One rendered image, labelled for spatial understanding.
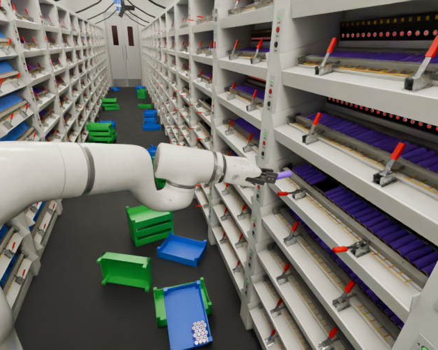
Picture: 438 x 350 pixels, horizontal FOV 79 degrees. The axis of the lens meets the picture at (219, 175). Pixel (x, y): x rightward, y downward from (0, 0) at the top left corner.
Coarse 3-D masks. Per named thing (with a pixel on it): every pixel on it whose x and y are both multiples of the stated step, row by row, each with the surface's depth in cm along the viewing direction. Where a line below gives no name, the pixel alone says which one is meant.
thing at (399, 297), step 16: (288, 160) 102; (304, 160) 104; (304, 208) 82; (320, 208) 80; (320, 224) 75; (336, 224) 73; (336, 240) 69; (352, 240) 68; (352, 256) 64; (368, 256) 63; (368, 272) 59; (384, 272) 58; (384, 288) 56; (400, 288) 55; (400, 304) 52
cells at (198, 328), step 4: (196, 324) 134; (200, 324) 134; (204, 324) 134; (192, 328) 132; (196, 328) 133; (200, 328) 133; (204, 328) 133; (192, 332) 136; (196, 332) 132; (200, 332) 132; (204, 332) 132; (196, 336) 130; (200, 336) 131; (204, 336) 131; (196, 340) 129; (200, 340) 129; (204, 340) 130; (196, 344) 128
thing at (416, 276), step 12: (288, 168) 99; (288, 180) 95; (300, 180) 91; (312, 192) 84; (324, 204) 79; (336, 216) 74; (348, 216) 72; (360, 228) 67; (372, 240) 63; (384, 252) 60; (396, 264) 58; (408, 264) 56; (408, 276) 56; (420, 276) 53
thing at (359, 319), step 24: (264, 216) 110; (288, 216) 104; (288, 240) 93; (312, 240) 91; (312, 264) 86; (336, 264) 81; (312, 288) 82; (336, 288) 77; (360, 288) 74; (336, 312) 71; (360, 312) 69; (384, 312) 67; (360, 336) 65; (384, 336) 63
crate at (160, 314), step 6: (192, 282) 163; (156, 288) 155; (204, 288) 160; (156, 294) 156; (162, 294) 159; (204, 294) 161; (156, 300) 156; (162, 300) 156; (204, 300) 158; (156, 306) 152; (162, 306) 153; (210, 306) 147; (156, 312) 149; (162, 312) 149; (210, 312) 149; (156, 318) 138; (162, 318) 146; (162, 324) 142
